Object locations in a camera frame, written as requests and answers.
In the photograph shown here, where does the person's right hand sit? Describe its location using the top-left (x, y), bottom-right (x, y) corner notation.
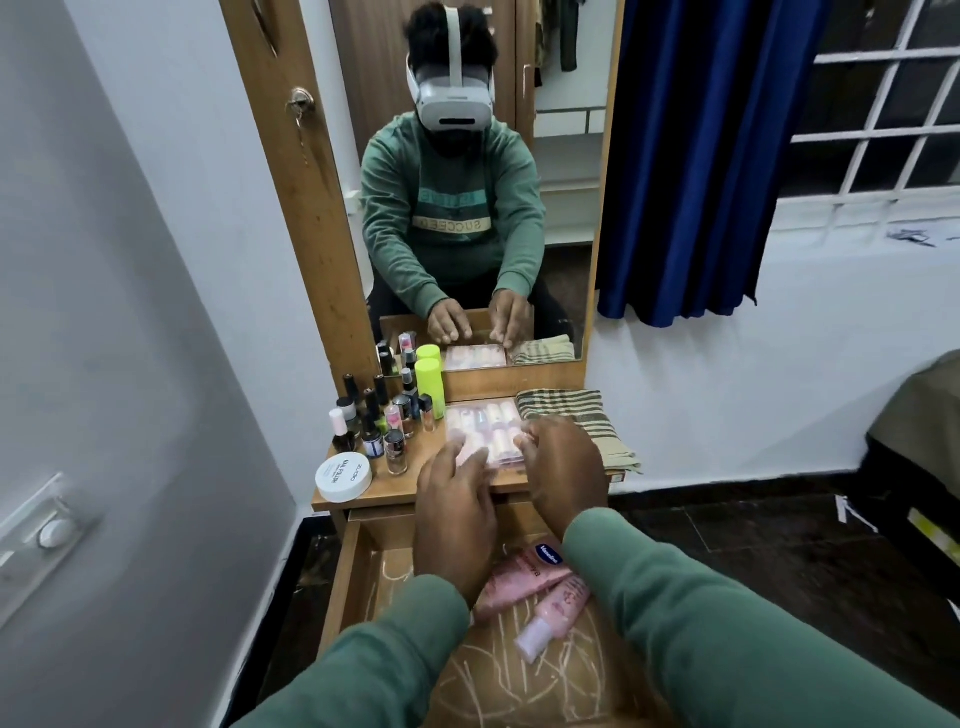
top-left (513, 415), bottom-right (611, 542)

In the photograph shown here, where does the person's left hand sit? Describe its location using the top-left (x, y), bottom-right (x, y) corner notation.
top-left (414, 436), bottom-right (501, 606)

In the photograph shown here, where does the clear case of pink nails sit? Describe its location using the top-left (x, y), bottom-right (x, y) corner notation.
top-left (445, 399), bottom-right (528, 471)

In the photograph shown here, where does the person's right forearm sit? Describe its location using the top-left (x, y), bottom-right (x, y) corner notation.
top-left (562, 507), bottom-right (960, 728)

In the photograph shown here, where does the person's left forearm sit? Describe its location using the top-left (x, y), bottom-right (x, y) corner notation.
top-left (232, 573), bottom-right (474, 728)

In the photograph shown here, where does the striped folded towel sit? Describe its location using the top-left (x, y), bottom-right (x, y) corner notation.
top-left (515, 387), bottom-right (644, 476)

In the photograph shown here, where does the group of nail polish bottles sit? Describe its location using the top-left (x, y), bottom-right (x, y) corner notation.
top-left (327, 370), bottom-right (437, 478)

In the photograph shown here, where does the green plastic bottle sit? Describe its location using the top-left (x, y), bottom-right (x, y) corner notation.
top-left (414, 357), bottom-right (448, 422)

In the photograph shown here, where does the white round jar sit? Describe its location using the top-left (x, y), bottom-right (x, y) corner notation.
top-left (314, 451), bottom-right (375, 504)

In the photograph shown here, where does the pink lotion tube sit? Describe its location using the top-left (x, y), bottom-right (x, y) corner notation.
top-left (473, 540), bottom-right (566, 624)

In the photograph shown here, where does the wooden drawer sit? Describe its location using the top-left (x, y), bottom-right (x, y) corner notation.
top-left (318, 501), bottom-right (680, 728)

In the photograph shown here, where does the pink bottle with white cap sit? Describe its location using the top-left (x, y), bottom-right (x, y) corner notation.
top-left (514, 575), bottom-right (592, 666)

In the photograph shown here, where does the brown patterned drawer liner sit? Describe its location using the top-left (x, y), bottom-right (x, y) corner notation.
top-left (366, 546), bottom-right (650, 728)

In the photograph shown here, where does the wooden dressing table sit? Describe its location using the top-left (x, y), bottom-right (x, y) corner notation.
top-left (219, 0), bottom-right (628, 541)

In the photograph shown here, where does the mirror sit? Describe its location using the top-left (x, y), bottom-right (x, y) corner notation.
top-left (298, 0), bottom-right (621, 370)

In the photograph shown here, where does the white paper scrap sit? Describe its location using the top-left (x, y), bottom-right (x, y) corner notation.
top-left (834, 494), bottom-right (880, 535)

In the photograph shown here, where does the blue curtain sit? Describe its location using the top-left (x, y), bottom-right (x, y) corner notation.
top-left (595, 0), bottom-right (831, 330)

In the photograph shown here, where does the dark bag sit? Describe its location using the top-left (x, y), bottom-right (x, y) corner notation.
top-left (853, 351), bottom-right (960, 605)

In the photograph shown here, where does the window with white grille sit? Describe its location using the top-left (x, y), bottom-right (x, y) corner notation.
top-left (772, 0), bottom-right (960, 230)

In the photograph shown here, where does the white wall switch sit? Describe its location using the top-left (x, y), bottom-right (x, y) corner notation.
top-left (0, 471), bottom-right (100, 627)

